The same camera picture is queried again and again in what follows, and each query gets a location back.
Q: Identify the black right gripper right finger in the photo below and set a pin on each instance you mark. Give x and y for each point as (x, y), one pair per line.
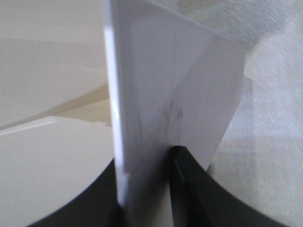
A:
(197, 200)

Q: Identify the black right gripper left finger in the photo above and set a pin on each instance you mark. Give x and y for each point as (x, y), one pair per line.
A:
(95, 207)

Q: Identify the white plastic trash bin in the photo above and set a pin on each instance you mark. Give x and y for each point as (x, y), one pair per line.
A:
(84, 82)

